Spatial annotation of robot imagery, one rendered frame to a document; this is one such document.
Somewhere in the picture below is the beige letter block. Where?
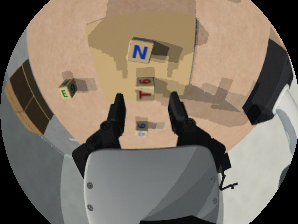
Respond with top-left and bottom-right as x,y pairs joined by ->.
58,79 -> 78,99
127,37 -> 154,64
135,121 -> 148,137
135,77 -> 155,101

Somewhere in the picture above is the tan flat mat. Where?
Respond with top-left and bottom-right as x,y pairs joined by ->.
85,11 -> 196,103

